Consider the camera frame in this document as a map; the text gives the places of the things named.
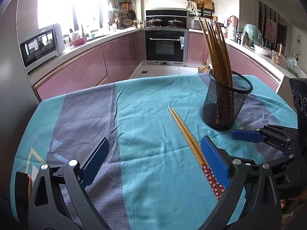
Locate wooden chopstick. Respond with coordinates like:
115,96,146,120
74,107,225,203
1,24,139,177
170,107,226,194
167,106,223,200
216,24,233,87
208,23,227,85
205,20,224,83
214,21,229,86

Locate dark chopstick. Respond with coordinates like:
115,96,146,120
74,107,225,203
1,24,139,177
199,18,221,80

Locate pink kitchen cabinets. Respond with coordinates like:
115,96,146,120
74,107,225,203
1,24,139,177
33,30,281,101

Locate person's right hand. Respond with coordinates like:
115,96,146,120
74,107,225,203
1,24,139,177
280,190,306,214

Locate black mesh utensil holder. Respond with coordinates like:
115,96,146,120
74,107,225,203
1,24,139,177
201,71,253,131

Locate teal grey tablecloth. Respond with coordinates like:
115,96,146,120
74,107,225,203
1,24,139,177
9,73,298,230

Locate cooking oil bottle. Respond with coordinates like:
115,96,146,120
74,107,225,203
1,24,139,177
198,62,211,73

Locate grey refrigerator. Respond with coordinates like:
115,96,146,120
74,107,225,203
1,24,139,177
0,0,42,197

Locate black built-in oven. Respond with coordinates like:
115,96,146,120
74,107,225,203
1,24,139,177
145,28,188,67

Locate silver microwave oven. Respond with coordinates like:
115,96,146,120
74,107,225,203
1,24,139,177
19,23,64,73

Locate black range hood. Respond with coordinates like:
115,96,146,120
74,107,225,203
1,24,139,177
145,8,188,29

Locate red bowl on counter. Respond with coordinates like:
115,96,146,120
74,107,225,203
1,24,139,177
70,36,87,47

